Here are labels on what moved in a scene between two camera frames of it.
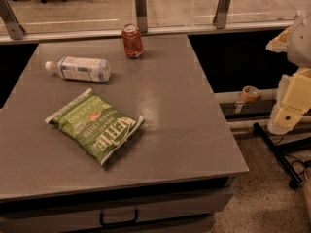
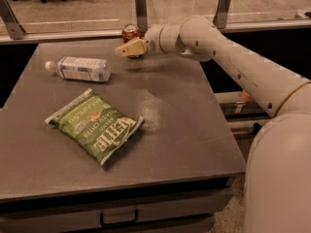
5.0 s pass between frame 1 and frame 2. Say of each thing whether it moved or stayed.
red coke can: stayed
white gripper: moved
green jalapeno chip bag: stayed
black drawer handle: stayed
